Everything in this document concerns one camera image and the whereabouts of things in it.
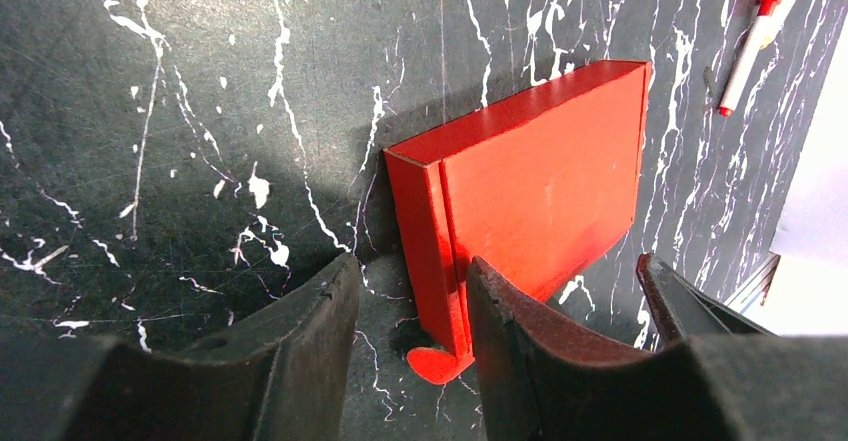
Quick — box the red capped white pen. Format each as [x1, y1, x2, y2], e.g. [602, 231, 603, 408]
[717, 0, 783, 117]

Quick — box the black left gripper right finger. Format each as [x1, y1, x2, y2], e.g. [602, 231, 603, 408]
[467, 257, 847, 440]

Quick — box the red paper box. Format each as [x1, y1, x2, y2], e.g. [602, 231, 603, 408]
[384, 60, 652, 384]

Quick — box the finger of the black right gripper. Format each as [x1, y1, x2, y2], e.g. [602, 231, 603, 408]
[636, 253, 772, 344]

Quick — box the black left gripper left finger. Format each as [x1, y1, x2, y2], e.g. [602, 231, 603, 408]
[1, 253, 360, 440]

